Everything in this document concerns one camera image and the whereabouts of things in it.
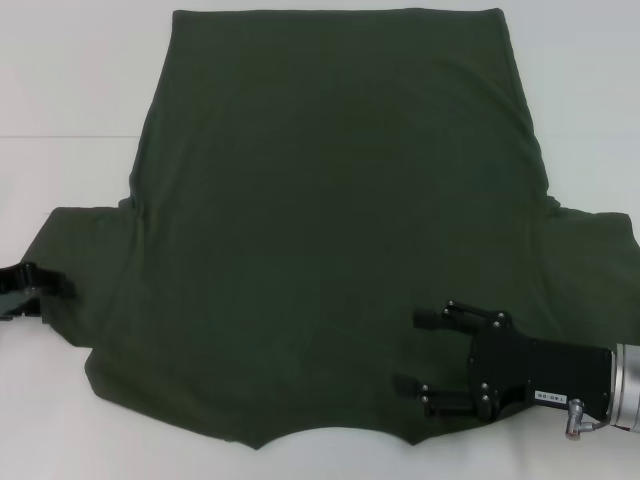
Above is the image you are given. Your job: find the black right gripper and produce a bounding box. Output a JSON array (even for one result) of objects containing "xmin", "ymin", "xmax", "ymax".
[{"xmin": 392, "ymin": 299, "xmax": 615, "ymax": 420}]

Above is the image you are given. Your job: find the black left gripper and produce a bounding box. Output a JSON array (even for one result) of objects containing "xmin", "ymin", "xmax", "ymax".
[{"xmin": 0, "ymin": 260, "xmax": 77, "ymax": 321}]

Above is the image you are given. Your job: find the dark green t-shirt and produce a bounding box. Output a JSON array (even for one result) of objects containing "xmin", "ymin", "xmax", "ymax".
[{"xmin": 37, "ymin": 7, "xmax": 640, "ymax": 451}]

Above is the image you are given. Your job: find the silver right wrist connector plug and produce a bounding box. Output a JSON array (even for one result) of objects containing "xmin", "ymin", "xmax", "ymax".
[{"xmin": 564, "ymin": 397, "xmax": 590, "ymax": 440}]

